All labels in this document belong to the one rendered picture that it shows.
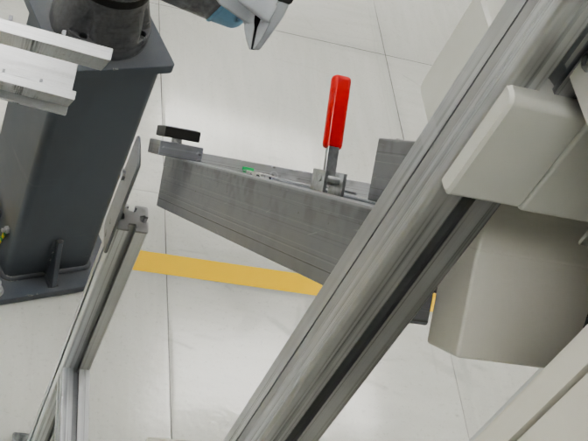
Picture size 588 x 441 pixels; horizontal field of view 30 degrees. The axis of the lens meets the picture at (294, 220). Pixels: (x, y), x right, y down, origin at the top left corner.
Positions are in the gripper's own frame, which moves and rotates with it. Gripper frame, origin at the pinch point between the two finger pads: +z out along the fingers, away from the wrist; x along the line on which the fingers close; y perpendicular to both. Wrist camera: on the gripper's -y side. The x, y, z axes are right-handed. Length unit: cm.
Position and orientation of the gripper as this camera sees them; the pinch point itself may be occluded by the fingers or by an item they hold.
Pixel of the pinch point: (262, 39)
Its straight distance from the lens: 113.6
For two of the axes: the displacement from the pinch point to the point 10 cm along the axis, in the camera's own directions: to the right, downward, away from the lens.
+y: -7.6, -1.5, -6.3
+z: -1.8, 9.8, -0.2
